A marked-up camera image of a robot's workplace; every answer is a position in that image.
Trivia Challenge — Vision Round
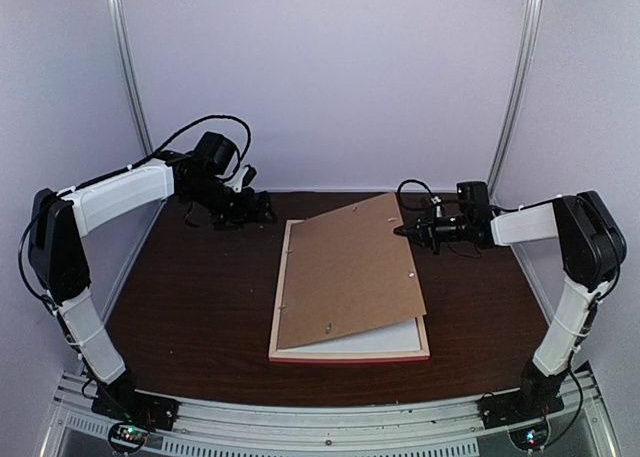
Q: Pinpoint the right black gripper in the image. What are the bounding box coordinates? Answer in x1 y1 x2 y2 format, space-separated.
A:
395 203 473 254

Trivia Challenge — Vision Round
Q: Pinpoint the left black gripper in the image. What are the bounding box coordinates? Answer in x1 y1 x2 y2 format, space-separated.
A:
184 175 278 230

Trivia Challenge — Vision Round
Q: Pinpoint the brown backing board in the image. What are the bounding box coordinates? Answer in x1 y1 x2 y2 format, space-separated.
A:
279 193 426 349

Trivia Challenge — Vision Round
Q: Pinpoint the landscape photo print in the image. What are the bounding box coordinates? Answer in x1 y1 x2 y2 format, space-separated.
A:
283 318 426 353

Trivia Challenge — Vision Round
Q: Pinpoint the pink wooden picture frame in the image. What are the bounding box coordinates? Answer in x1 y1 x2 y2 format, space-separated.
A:
268 220 430 365

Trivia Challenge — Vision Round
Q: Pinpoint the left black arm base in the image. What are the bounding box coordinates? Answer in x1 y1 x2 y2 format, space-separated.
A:
87 366 180 431

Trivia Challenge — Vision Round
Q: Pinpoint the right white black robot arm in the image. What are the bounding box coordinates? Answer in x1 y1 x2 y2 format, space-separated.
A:
394 181 627 419

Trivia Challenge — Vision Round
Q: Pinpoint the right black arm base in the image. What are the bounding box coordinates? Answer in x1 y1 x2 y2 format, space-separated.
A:
477 360 569 429

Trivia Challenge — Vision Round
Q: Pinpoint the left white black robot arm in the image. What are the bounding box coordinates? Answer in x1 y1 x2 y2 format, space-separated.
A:
26 132 277 421

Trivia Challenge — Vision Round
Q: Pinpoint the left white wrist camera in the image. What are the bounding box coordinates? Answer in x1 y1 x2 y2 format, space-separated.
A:
228 164 257 193

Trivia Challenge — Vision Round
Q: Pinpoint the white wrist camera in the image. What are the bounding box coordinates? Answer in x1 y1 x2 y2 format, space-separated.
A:
228 164 257 193
427 195 446 221

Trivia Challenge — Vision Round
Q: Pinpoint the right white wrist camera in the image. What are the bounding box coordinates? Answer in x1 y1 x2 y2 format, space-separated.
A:
427 195 446 221

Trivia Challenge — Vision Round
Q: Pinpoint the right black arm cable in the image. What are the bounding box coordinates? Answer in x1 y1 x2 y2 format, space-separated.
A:
397 178 441 211

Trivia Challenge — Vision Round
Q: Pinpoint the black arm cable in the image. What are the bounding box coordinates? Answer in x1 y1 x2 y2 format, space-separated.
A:
397 178 441 211
149 114 252 163

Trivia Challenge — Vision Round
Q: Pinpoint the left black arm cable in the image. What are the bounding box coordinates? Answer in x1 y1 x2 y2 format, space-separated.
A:
149 114 252 163

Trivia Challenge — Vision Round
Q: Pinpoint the right aluminium corner post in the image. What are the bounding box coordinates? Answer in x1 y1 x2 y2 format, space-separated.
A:
487 0 544 199

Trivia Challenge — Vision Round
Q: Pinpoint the aluminium corner post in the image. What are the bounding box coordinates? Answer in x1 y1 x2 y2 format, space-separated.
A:
104 0 169 198
487 0 544 199

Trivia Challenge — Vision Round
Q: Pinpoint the front aluminium rail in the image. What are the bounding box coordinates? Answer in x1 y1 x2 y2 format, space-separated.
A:
39 369 621 457

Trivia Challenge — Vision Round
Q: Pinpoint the left aluminium corner post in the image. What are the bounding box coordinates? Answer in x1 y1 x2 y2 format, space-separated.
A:
104 0 169 198

